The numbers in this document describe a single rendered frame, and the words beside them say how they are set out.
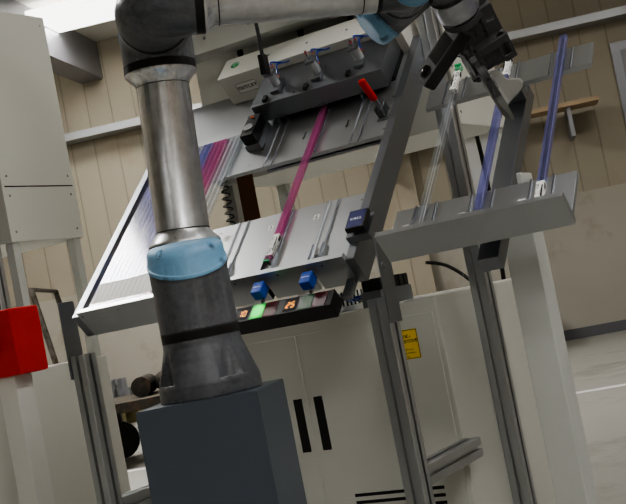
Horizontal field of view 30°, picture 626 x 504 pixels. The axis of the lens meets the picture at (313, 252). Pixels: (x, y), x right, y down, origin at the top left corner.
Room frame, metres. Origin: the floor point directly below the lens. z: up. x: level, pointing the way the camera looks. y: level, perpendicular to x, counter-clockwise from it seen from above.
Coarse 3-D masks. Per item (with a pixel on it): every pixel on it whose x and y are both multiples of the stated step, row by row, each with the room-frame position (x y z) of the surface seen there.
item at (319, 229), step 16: (304, 208) 2.38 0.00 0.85; (320, 208) 2.35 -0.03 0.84; (336, 208) 2.33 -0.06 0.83; (352, 208) 2.30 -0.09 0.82; (240, 224) 2.46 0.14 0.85; (256, 224) 2.43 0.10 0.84; (272, 224) 2.40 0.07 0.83; (288, 224) 2.37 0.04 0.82; (304, 224) 2.34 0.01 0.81; (320, 224) 2.31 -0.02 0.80; (336, 224) 2.29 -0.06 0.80; (224, 240) 2.45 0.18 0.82; (240, 240) 2.41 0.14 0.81; (256, 240) 2.39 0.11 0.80; (288, 240) 2.33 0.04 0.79; (304, 240) 2.30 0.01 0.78; (320, 240) 2.28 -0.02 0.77; (336, 240) 2.25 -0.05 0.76; (240, 256) 2.38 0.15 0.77; (256, 256) 2.35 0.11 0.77; (288, 256) 2.29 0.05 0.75; (304, 256) 2.27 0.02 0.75; (320, 256) 2.24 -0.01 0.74; (240, 272) 2.34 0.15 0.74
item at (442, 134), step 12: (456, 96) 2.29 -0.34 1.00; (444, 120) 2.23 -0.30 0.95; (444, 132) 2.20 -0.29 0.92; (444, 144) 2.19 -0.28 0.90; (432, 156) 2.17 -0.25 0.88; (432, 168) 2.14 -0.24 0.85; (432, 180) 2.12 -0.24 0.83; (432, 192) 2.11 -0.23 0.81; (420, 204) 2.08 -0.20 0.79; (420, 216) 2.06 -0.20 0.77
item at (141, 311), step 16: (336, 256) 2.18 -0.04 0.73; (256, 272) 2.27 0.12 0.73; (272, 272) 2.25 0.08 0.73; (288, 272) 2.24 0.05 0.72; (320, 272) 2.21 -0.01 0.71; (336, 272) 2.20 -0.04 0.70; (352, 272) 2.19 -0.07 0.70; (240, 288) 2.30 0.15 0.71; (272, 288) 2.28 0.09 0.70; (288, 288) 2.27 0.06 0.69; (320, 288) 2.25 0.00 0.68; (112, 304) 2.45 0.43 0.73; (128, 304) 2.43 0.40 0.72; (144, 304) 2.41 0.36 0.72; (240, 304) 2.34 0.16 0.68; (96, 320) 2.50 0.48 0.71; (112, 320) 2.48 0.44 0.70; (128, 320) 2.47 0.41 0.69; (144, 320) 2.46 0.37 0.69
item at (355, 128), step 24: (384, 96) 2.53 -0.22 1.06; (216, 120) 2.84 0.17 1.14; (240, 120) 2.78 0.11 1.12; (312, 120) 2.61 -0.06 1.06; (336, 120) 2.56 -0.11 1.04; (360, 120) 2.51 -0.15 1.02; (384, 120) 2.46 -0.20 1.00; (264, 144) 2.64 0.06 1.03; (288, 144) 2.59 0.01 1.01; (336, 144) 2.49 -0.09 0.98; (360, 144) 2.46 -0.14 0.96; (240, 168) 2.62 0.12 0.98; (264, 168) 2.58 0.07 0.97
